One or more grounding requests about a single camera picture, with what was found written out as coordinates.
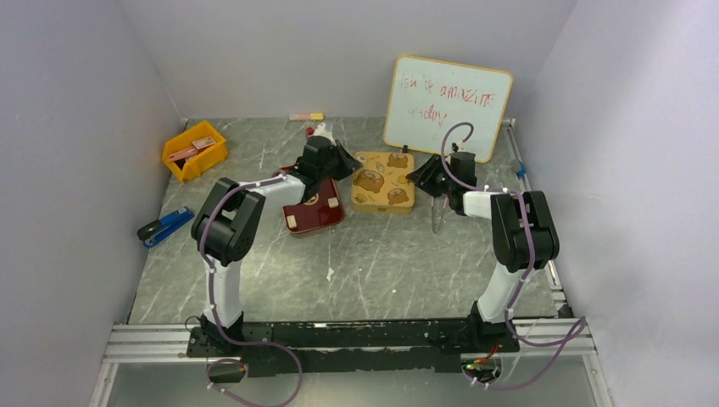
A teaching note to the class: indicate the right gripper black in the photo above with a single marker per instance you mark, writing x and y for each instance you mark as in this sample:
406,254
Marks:
429,175

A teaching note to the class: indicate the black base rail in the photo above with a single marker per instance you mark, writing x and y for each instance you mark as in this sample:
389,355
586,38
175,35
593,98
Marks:
283,360

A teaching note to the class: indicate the yellow pink eraser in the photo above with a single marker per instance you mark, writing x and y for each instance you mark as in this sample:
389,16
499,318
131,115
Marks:
307,117

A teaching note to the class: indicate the blue black stapler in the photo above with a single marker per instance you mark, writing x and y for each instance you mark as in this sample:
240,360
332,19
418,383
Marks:
156,231

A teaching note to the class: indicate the pink metal tweezers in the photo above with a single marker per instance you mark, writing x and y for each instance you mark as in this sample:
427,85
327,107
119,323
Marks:
438,208

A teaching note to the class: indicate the gold chocolate box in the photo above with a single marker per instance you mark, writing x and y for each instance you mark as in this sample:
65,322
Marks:
382,209

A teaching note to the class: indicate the yellow plastic bin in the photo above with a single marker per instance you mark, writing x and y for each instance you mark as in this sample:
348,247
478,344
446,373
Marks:
187,170

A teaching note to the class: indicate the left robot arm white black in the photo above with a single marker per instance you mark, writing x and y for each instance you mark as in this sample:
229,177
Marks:
226,226

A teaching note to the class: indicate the blue clip on rail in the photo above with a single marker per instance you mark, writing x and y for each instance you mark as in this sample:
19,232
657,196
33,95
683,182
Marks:
519,168

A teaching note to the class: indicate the whiteboard with yellow frame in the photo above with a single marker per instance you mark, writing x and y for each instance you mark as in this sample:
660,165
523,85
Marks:
428,96

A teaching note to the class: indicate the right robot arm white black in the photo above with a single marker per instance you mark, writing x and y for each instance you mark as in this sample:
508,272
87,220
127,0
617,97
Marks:
524,238

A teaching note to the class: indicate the silver box lid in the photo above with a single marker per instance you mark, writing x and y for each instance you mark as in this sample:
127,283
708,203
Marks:
382,179

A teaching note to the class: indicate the pink box in bin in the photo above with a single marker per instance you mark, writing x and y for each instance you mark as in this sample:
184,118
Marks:
197,146

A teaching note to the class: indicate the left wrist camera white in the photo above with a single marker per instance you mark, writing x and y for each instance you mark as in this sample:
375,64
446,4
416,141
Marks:
321,129

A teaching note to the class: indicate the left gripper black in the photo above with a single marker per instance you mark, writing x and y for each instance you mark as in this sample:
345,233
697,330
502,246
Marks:
348,163

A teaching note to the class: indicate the red rectangular tray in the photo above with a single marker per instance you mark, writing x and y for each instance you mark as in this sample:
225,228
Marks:
316,214

